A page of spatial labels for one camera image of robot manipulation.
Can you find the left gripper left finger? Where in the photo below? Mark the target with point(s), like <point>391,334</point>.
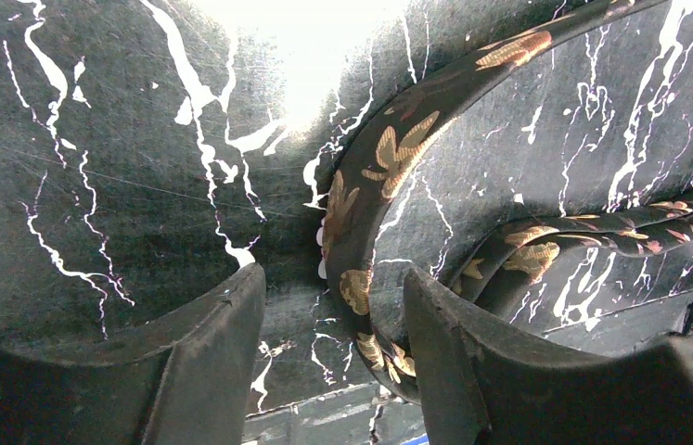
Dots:
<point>183,378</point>

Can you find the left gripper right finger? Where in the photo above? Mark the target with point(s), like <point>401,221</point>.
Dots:
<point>482,380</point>

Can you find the black gold floral tie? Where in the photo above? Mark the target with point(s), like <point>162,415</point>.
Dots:
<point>512,257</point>

